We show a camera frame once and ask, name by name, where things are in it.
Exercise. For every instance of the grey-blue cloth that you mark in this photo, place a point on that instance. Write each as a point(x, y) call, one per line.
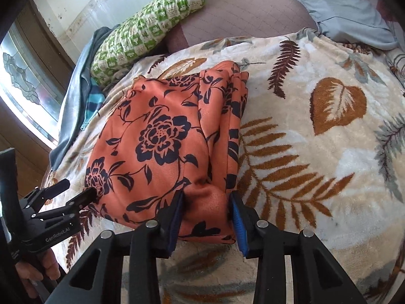
point(76, 101)

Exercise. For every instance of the light blue pillow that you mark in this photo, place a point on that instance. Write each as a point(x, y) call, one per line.
point(341, 9)

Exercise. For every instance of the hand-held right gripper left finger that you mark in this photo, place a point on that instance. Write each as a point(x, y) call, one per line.
point(175, 224)

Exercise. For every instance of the green checked pillow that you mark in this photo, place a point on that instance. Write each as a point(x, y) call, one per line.
point(142, 28)

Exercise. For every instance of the mauve quilted bed sheet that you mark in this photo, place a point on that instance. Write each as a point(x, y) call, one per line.
point(246, 15)

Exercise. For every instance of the teal striped cloth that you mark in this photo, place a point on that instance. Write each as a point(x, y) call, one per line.
point(93, 104)

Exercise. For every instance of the stained glass window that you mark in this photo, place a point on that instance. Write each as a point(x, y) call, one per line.
point(22, 72)

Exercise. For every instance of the leaf print fleece blanket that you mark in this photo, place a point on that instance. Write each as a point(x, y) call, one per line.
point(316, 164)

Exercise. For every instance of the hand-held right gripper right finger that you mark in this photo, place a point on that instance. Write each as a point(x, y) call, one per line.
point(239, 224)

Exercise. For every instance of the orange floral garment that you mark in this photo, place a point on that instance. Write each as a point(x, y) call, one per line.
point(158, 126)

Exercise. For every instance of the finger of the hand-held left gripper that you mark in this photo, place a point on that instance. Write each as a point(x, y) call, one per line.
point(84, 198)
point(57, 188)

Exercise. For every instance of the person's left hand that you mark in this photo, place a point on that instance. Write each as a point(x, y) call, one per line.
point(50, 266)

